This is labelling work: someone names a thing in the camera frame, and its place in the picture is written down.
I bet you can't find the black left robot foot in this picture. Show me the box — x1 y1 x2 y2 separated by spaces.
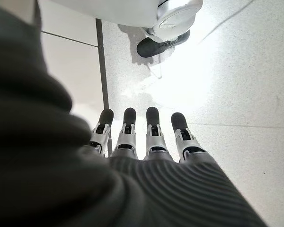
136 30 191 58

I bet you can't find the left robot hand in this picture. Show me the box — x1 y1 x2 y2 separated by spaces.
0 0 268 227

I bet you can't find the dark cabinet toe kick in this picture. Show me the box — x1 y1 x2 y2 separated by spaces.
95 18 110 112

